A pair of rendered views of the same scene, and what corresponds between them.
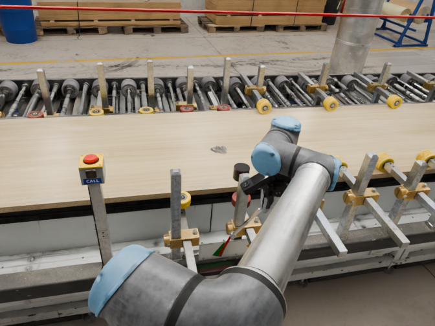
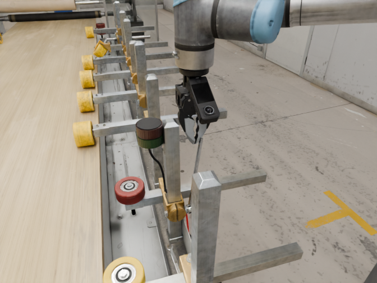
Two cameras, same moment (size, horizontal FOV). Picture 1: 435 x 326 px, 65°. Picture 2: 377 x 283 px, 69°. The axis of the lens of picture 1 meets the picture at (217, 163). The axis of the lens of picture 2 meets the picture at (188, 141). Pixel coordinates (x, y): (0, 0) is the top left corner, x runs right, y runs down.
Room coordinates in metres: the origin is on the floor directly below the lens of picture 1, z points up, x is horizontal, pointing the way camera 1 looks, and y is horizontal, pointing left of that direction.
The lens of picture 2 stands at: (0.94, 0.44, 1.42)
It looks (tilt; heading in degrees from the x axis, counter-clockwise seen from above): 34 degrees down; 269
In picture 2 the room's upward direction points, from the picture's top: straight up
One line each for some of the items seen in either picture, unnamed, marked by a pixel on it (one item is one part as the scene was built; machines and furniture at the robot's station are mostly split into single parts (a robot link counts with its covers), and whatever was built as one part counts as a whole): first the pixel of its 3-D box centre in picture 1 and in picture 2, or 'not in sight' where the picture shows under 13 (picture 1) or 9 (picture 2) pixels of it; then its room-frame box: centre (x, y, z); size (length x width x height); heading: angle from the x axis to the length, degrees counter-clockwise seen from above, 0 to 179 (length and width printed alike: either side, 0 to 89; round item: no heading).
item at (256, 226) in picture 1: (243, 226); (170, 198); (0.99, -0.12, 0.85); 0.14 x 0.06 x 0.05; 105
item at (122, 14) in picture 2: not in sight; (127, 52); (1.31, -1.31, 0.92); 0.04 x 0.04 x 0.48; 15
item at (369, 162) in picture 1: (354, 200); (144, 101); (1.11, -0.59, 0.93); 0.04 x 0.04 x 0.48; 15
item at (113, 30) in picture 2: not in sight; (122, 29); (1.44, -1.83, 0.95); 0.50 x 0.04 x 0.04; 15
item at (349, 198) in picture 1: (360, 196); (143, 95); (1.12, -0.61, 0.95); 0.14 x 0.06 x 0.05; 105
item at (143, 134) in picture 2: (241, 169); (149, 128); (1.03, -0.09, 1.10); 0.06 x 0.06 x 0.02
